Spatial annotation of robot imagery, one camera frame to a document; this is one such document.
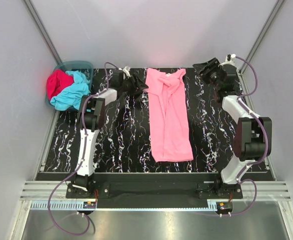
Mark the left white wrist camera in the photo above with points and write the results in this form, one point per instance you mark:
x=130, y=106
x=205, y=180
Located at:
x=126, y=71

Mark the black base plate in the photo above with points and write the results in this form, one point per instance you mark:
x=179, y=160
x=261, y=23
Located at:
x=150, y=202

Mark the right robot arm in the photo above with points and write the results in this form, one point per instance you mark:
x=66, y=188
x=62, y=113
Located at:
x=252, y=140

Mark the cyan t shirt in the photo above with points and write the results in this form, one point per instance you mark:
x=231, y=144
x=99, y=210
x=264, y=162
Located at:
x=70, y=97

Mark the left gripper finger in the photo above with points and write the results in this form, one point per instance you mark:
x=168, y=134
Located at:
x=138, y=78
x=140, y=87

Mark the left corner aluminium post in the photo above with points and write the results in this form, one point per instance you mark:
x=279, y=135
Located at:
x=42, y=30

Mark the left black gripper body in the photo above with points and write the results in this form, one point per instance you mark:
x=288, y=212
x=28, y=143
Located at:
x=128, y=85

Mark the pink t shirt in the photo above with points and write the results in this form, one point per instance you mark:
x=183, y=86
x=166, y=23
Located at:
x=168, y=118

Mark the corner aluminium post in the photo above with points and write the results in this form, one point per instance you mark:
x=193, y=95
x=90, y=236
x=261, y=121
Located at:
x=265, y=28
x=42, y=30

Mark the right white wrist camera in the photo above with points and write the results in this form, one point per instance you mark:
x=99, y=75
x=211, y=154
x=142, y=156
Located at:
x=230, y=59

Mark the right corner aluminium post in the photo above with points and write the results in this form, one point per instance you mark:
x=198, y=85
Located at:
x=265, y=28

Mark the aluminium frame rail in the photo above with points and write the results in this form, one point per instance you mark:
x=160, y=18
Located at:
x=266, y=190

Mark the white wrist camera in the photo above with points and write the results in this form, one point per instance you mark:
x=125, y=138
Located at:
x=230, y=59
x=126, y=71

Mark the teal plastic basket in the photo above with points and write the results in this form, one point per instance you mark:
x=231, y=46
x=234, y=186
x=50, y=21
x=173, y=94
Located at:
x=84, y=67

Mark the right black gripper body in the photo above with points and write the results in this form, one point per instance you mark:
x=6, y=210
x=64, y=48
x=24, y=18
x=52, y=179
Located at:
x=212, y=75

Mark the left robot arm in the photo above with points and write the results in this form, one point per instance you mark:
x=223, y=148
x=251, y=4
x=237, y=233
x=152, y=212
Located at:
x=91, y=118

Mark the red t shirt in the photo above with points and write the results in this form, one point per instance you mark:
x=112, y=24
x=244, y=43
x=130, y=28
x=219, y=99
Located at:
x=57, y=82

